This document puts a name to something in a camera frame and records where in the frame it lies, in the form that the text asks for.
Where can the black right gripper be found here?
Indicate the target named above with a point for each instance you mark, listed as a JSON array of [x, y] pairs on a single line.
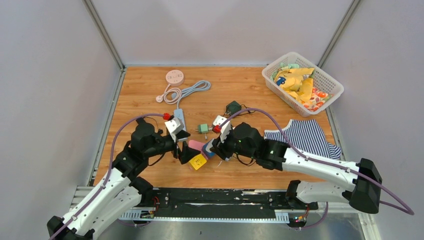
[[215, 149]]

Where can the blue striped shirt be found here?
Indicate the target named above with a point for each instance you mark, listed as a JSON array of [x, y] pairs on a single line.
[[307, 135]]

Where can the blue cube power socket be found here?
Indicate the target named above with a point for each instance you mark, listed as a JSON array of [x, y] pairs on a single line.
[[206, 150]]

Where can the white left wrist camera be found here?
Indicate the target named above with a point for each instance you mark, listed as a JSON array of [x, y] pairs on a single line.
[[174, 125]]

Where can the white plastic basket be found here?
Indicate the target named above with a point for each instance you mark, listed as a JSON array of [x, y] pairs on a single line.
[[321, 81]]

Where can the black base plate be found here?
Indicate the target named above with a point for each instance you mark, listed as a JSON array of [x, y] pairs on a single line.
[[215, 204]]

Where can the pink triangular power socket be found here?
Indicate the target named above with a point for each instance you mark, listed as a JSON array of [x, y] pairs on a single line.
[[197, 145]]

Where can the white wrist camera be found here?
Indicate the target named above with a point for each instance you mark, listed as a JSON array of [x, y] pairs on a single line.
[[222, 126], [174, 125]]

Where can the dark green cube socket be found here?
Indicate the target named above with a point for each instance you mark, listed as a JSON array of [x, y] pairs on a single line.
[[232, 108]]

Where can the light blue power strip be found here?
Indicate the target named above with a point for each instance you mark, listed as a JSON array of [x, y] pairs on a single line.
[[178, 113]]

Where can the yellow cloth in basket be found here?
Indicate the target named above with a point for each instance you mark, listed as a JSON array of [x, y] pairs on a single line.
[[297, 82]]

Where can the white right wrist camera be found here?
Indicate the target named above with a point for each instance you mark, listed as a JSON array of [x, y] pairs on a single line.
[[222, 126]]

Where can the green USB charger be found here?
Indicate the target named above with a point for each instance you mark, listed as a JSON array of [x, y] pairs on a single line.
[[203, 128]]

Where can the yellow cube power socket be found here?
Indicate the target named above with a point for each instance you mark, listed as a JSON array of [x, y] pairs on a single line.
[[197, 161]]

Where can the floral cloth in basket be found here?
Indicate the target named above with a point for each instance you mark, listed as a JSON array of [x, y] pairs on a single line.
[[317, 99]]

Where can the round pink power socket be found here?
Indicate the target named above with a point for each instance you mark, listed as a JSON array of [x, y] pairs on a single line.
[[175, 78]]

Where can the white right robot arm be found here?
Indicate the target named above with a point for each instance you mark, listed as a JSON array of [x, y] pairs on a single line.
[[353, 183]]

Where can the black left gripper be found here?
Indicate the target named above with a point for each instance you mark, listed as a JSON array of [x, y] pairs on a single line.
[[187, 153]]

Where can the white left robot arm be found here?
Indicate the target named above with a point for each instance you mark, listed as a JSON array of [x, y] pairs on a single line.
[[121, 188]]

